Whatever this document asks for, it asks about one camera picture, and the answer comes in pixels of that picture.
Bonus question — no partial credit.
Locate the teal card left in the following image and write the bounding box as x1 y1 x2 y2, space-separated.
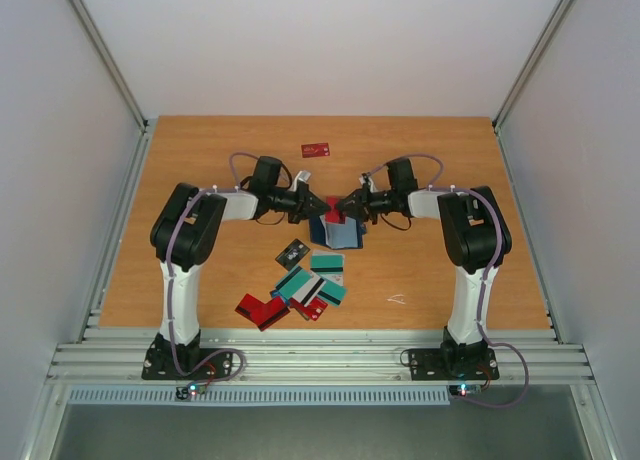
275 266 312 304

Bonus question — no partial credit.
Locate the teal card right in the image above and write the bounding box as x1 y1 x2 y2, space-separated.
310 250 345 275

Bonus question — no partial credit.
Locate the right aluminium corner post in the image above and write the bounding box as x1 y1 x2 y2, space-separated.
492 0 576 134

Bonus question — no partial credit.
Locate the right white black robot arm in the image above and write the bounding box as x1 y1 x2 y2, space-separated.
336 156 512 382

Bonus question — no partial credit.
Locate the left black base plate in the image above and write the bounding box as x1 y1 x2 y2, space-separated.
141 348 238 381

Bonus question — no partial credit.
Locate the red card with chip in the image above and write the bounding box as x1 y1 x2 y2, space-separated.
289 297 328 321

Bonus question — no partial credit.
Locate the circuit board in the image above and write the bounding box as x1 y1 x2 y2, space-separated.
175 383 208 401
449 383 487 398

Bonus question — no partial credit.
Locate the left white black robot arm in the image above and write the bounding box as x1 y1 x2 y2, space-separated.
142 156 330 381

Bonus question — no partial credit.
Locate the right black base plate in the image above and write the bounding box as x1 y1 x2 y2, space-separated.
402 348 500 382

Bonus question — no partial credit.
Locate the red card bottom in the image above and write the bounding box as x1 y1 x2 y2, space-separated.
235 294 290 331

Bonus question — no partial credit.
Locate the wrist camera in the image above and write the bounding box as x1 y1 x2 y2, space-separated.
359 172 378 193
290 170 311 191

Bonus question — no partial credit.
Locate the grey slotted cable duct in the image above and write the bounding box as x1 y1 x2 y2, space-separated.
68 385 450 407

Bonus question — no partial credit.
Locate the white card under teal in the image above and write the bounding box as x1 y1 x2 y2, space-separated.
293 272 326 306

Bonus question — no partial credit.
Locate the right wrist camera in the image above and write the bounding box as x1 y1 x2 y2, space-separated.
359 172 378 193

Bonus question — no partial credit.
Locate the aluminium rail frame front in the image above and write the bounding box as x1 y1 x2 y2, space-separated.
47 328 595 385

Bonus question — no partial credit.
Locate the teal card middle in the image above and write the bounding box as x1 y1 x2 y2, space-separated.
317 279 347 306

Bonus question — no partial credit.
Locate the lone red card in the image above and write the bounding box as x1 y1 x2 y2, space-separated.
301 142 330 158

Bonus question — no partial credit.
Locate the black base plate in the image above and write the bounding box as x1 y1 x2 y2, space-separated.
141 348 238 381
402 348 500 382

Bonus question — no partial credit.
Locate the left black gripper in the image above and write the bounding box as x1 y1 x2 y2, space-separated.
270 182 332 224

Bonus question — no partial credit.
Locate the navy blue card holder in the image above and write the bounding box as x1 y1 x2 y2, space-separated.
308 217 366 250

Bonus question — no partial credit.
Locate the left aluminium corner post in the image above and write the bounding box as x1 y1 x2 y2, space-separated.
55 0 150 131

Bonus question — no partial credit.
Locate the aluminium corner post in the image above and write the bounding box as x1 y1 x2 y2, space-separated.
492 0 576 134
55 0 150 131

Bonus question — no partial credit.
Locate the right circuit board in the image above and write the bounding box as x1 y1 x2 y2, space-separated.
449 383 487 398

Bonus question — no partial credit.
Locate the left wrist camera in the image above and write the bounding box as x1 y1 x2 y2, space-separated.
290 170 311 191

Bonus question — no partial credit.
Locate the left circuit board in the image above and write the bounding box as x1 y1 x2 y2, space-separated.
175 383 208 401

